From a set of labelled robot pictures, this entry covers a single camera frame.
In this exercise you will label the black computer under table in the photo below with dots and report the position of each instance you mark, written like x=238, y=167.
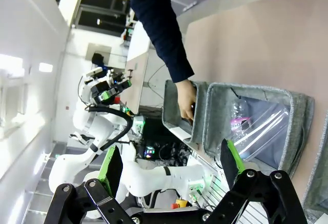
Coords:
x=153, y=144

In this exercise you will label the person's right hand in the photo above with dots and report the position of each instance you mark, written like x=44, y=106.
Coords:
x=185, y=98

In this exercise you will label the grey fabric plastic basket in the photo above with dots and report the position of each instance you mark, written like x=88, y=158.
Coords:
x=299, y=121

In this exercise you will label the grey fabric bottle basket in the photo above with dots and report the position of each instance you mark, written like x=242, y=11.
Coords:
x=171, y=106

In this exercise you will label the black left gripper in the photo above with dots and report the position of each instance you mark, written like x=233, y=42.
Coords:
x=101, y=92

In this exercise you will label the grey fabric can basket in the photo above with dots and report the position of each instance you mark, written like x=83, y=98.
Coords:
x=317, y=172

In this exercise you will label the clear plastic water bottle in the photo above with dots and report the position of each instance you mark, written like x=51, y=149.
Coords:
x=238, y=121

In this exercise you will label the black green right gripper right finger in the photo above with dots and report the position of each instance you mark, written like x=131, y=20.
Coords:
x=264, y=201

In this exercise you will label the person's right forearm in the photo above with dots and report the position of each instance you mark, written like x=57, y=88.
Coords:
x=174, y=55

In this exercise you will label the brown glass bottle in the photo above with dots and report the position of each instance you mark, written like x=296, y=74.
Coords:
x=193, y=113

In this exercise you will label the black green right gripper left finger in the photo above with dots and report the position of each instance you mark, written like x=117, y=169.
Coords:
x=84, y=203

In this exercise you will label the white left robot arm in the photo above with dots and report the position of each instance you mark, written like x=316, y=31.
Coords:
x=66, y=167

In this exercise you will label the wooden top table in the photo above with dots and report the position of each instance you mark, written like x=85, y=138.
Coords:
x=137, y=80

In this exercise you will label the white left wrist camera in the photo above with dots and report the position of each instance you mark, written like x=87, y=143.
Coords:
x=91, y=73

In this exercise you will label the white table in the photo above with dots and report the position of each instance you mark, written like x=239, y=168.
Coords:
x=139, y=42

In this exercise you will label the red emergency stop button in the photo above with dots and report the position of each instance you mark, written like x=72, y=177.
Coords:
x=180, y=202

